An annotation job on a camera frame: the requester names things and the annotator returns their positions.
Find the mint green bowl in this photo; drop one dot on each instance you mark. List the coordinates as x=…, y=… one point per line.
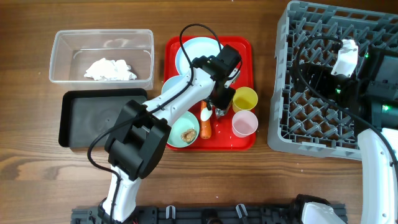
x=185, y=122

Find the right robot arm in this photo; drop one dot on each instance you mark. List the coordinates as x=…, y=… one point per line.
x=370, y=99

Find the red serving tray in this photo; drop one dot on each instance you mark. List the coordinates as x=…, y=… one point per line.
x=222, y=137

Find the light blue bowl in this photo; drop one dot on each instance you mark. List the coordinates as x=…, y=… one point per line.
x=172, y=81

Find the silver red snack wrapper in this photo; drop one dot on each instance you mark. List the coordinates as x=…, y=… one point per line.
x=219, y=112

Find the grey dishwasher rack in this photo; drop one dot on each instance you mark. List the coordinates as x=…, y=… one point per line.
x=302, y=124

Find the white tissue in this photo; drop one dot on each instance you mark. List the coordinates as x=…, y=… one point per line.
x=110, y=70

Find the black plastic tray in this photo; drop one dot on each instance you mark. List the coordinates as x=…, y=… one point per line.
x=87, y=113

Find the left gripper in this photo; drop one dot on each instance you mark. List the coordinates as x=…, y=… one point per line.
x=221, y=101

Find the orange carrot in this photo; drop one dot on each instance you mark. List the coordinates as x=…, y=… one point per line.
x=205, y=127

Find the pink plastic cup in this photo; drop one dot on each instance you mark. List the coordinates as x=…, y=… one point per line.
x=244, y=123

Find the white plastic spoon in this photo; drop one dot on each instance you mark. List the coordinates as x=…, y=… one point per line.
x=206, y=114

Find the yellow plastic cup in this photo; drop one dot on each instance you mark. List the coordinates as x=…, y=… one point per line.
x=245, y=98

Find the clear plastic bin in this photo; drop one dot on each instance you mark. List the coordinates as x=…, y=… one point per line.
x=94, y=59

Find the brown food lump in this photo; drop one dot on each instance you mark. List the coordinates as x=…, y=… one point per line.
x=189, y=135

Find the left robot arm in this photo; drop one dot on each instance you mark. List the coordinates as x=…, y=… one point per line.
x=137, y=141

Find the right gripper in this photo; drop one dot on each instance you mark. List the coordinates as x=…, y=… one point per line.
x=321, y=73

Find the light blue plate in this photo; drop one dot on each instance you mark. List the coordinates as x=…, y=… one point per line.
x=195, y=48

